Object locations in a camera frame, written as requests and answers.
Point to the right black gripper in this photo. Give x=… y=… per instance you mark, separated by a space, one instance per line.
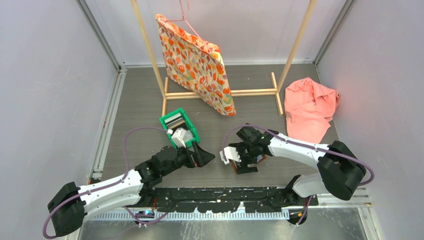
x=242 y=167

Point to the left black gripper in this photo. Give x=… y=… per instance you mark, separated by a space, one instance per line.
x=198 y=158

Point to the green plastic card bin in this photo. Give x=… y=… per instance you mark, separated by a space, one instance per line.
x=189 y=123

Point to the brown leather card holder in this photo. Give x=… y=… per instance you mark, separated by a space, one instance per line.
x=256 y=160

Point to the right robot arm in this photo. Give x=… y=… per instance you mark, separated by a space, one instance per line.
x=339 y=172

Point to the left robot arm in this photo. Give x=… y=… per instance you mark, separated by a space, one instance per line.
x=73 y=205

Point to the stack of credit cards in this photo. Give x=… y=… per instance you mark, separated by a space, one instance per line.
x=175 y=122

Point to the wooden clothes rack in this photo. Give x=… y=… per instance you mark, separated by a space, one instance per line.
x=173 y=91

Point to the floral fabric bag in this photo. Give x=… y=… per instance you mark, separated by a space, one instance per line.
x=189 y=64

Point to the pink crumpled cloth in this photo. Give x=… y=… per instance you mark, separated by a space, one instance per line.
x=309 y=107

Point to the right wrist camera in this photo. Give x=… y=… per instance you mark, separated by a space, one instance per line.
x=229 y=154

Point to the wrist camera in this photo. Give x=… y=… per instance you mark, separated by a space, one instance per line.
x=229 y=154
x=181 y=137

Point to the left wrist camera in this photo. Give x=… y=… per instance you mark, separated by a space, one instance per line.
x=181 y=137

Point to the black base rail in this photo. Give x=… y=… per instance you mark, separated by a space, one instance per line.
x=219 y=199

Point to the aluminium frame rail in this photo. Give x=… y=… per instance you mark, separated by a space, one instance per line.
x=151 y=214

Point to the pink wire hanger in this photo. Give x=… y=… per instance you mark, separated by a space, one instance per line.
x=193 y=14

